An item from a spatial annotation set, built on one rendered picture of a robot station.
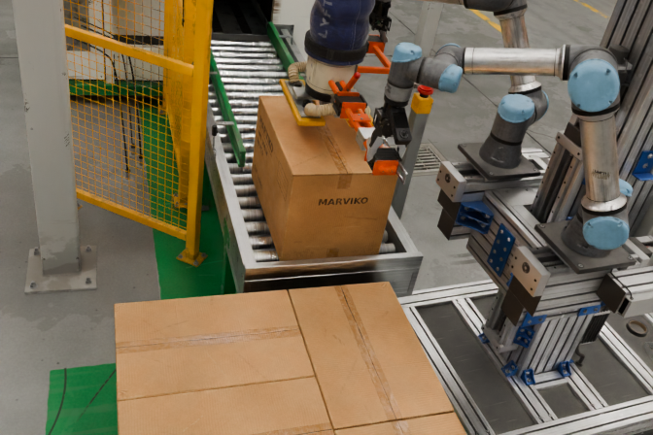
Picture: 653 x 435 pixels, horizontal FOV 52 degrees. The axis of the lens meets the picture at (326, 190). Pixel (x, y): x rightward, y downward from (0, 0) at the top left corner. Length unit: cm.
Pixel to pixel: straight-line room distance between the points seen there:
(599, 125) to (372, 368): 103
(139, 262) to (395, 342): 148
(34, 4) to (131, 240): 134
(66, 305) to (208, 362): 113
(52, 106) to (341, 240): 123
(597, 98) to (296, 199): 109
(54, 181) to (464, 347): 183
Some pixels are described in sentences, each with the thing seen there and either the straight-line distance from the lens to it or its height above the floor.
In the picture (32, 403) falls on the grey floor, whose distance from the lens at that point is 283.
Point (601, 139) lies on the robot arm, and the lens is 185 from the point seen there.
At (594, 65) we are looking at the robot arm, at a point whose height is 164.
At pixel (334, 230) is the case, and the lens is 250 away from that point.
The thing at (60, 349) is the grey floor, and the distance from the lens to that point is 299.
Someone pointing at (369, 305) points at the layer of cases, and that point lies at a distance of 245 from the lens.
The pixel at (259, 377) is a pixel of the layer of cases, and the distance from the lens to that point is 216.
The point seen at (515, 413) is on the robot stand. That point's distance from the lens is 276.
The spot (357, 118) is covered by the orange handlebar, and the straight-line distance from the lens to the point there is 217.
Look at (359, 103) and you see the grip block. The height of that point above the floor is 122.
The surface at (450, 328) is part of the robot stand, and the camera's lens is 296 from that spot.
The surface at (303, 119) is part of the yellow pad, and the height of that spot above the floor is 108.
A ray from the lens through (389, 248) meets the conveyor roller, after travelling 272.
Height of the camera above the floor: 219
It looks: 33 degrees down
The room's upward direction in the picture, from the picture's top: 10 degrees clockwise
